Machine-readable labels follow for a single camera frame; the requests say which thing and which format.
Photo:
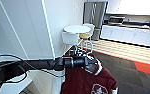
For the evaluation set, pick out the black counter appliance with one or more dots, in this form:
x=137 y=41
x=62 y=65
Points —
x=116 y=20

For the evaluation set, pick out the yellow wooden chair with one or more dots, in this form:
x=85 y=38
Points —
x=85 y=36

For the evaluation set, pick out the white kitchen counter cabinets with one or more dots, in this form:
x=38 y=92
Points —
x=131 y=35

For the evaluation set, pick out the stainless steel refrigerator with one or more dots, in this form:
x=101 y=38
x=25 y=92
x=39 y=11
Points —
x=96 y=16

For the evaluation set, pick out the white upper kitchen cabinets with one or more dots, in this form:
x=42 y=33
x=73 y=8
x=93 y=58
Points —
x=134 y=6

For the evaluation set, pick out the white round table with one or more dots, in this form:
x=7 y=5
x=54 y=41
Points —
x=77 y=29

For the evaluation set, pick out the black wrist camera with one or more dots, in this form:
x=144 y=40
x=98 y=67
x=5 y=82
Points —
x=73 y=53

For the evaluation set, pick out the red white varsity jacket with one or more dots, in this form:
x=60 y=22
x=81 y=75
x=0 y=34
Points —
x=87 y=81

